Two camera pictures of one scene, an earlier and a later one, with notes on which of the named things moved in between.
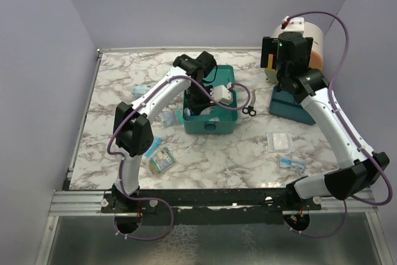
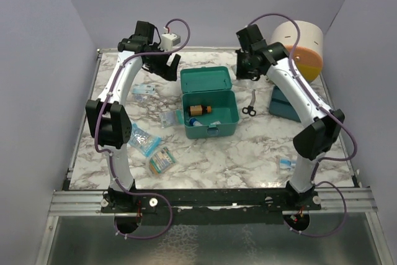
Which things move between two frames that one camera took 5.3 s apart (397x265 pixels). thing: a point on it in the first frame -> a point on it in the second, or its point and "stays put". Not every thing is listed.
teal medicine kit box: [218, 119] stays put
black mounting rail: [219, 206] stays put
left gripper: [196, 107] -> [169, 72]
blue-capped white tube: [187, 112] -> [195, 122]
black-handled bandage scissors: [250, 109] stays put
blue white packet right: [288, 163] stays put
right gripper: [269, 46] -> [240, 74]
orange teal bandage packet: [162, 161] stays put
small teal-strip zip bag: [172, 118] stays put
